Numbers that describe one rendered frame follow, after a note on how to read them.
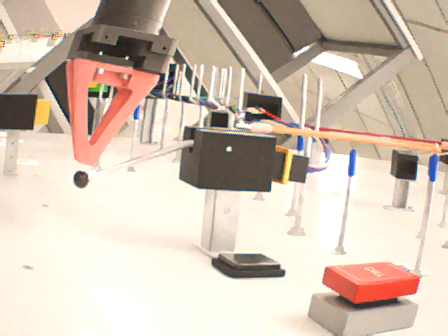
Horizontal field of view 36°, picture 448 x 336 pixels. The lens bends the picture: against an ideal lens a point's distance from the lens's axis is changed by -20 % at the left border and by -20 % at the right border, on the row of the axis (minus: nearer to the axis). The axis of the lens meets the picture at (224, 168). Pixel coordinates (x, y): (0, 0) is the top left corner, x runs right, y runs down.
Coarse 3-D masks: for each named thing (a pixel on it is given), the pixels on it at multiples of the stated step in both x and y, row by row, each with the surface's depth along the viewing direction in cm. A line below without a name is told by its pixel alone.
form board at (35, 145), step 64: (0, 192) 73; (64, 192) 80; (128, 192) 86; (192, 192) 92; (256, 192) 97; (320, 192) 103; (384, 192) 110; (0, 256) 48; (64, 256) 52; (128, 256) 56; (192, 256) 60; (320, 256) 63; (384, 256) 64; (0, 320) 34; (64, 320) 37; (128, 320) 40; (192, 320) 42; (256, 320) 44
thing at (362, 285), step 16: (336, 272) 43; (352, 272) 43; (368, 272) 43; (384, 272) 43; (400, 272) 42; (336, 288) 42; (352, 288) 40; (368, 288) 40; (384, 288) 40; (400, 288) 41; (416, 288) 41; (352, 304) 42; (368, 304) 41
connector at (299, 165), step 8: (280, 152) 62; (280, 160) 61; (296, 160) 62; (304, 160) 62; (280, 168) 62; (296, 168) 62; (304, 168) 63; (272, 176) 61; (280, 176) 62; (296, 176) 62; (304, 176) 63
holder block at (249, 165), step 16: (192, 128) 61; (208, 128) 61; (224, 128) 63; (208, 144) 58; (224, 144) 59; (240, 144) 59; (256, 144) 60; (272, 144) 60; (192, 160) 60; (208, 160) 59; (224, 160) 59; (240, 160) 60; (256, 160) 60; (272, 160) 60; (192, 176) 60; (208, 176) 59; (224, 176) 59; (240, 176) 60; (256, 176) 60
